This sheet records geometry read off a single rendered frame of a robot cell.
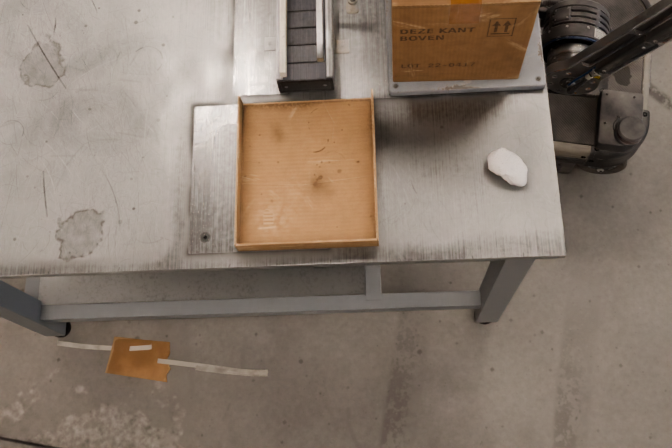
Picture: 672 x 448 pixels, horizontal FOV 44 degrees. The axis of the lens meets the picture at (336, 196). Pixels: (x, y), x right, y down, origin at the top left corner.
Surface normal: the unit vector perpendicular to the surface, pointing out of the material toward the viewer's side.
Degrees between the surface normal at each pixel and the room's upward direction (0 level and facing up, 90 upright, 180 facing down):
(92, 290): 0
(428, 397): 0
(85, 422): 0
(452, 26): 90
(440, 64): 90
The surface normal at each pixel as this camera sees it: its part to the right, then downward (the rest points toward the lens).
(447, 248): -0.07, -0.33
